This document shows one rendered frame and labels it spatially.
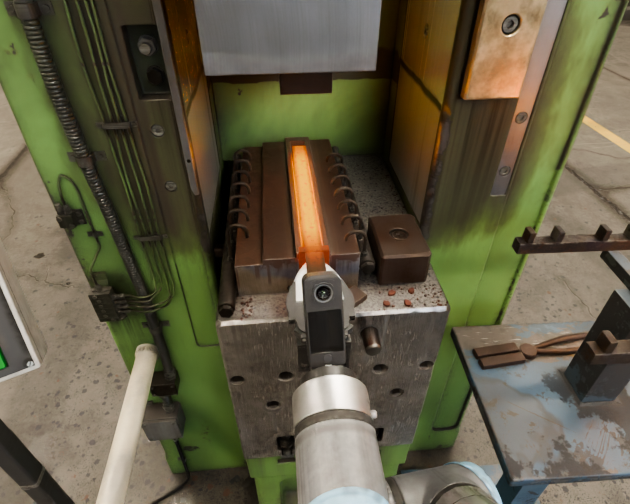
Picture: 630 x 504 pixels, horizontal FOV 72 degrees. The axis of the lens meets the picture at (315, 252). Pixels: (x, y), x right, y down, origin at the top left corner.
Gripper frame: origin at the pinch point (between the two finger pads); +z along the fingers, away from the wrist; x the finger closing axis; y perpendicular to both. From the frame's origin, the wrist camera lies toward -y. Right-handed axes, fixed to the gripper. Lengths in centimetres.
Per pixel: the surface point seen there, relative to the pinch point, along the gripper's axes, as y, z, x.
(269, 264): 2.3, 2.9, -7.0
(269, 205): 2.0, 18.3, -6.8
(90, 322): 104, 80, -90
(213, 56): -28.9, 4.3, -11.2
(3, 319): -2.7, -9.6, -39.7
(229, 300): 5.7, -1.1, -13.4
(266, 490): 72, -6, -12
